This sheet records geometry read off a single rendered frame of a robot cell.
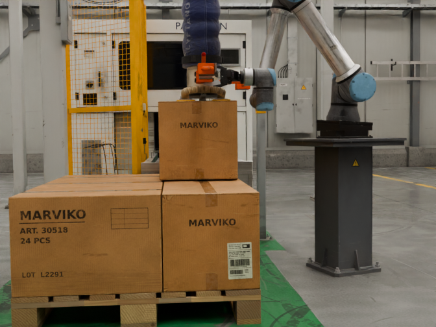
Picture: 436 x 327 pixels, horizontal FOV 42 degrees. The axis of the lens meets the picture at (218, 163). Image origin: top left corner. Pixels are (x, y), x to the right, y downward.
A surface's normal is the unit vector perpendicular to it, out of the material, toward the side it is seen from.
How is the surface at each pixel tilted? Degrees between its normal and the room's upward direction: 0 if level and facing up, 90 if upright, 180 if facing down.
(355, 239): 90
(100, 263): 90
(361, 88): 96
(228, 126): 90
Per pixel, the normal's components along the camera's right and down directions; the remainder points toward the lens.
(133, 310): 0.08, 0.05
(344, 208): 0.40, 0.04
